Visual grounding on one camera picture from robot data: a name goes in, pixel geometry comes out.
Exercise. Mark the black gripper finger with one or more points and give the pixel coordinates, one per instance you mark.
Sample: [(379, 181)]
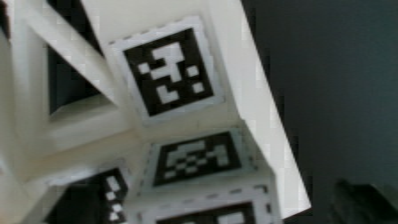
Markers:
[(360, 205)]

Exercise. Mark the white marker cube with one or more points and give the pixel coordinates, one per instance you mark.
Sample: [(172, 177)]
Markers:
[(209, 183)]

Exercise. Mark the white chair seat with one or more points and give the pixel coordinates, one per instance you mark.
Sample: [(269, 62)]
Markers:
[(92, 202)]

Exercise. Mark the white chair back frame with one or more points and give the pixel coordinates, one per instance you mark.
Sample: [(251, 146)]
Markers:
[(127, 72)]

